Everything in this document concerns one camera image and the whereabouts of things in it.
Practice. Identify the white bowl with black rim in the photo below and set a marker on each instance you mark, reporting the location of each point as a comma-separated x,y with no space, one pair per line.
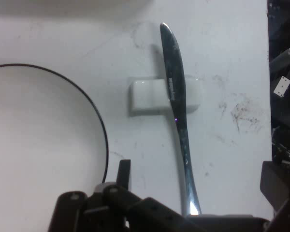
38,133

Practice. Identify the white ceramic cutlery rest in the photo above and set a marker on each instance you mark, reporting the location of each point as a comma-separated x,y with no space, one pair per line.
147,96

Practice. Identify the silver metal table knife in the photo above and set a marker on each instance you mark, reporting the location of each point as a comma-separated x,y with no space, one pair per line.
174,72

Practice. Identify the black floor equipment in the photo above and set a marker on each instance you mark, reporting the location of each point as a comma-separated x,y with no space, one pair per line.
285,36

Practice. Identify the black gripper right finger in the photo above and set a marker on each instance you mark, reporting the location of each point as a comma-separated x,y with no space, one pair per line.
285,193

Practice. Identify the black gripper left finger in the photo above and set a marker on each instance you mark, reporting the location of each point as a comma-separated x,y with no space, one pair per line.
125,212

